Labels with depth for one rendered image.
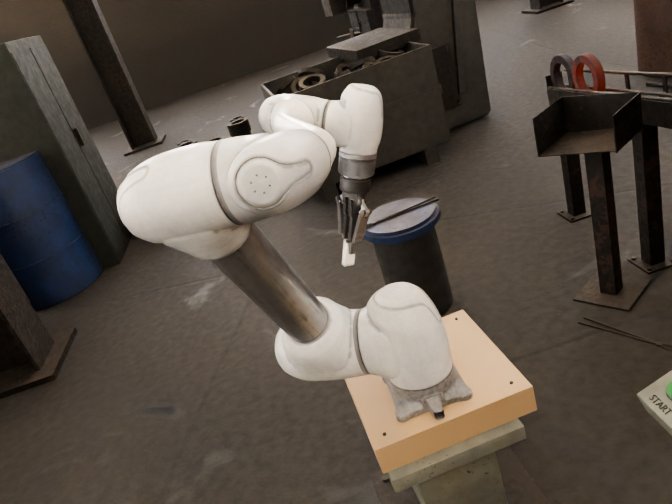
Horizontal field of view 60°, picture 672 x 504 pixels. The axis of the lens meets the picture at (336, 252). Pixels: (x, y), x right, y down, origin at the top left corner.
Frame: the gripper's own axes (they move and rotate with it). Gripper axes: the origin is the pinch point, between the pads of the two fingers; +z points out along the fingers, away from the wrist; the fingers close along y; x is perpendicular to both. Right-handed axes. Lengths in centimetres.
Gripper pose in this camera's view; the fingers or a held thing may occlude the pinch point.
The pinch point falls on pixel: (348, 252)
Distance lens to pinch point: 149.5
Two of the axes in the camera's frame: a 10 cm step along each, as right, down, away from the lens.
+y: -5.3, -3.6, 7.7
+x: -8.5, 1.5, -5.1
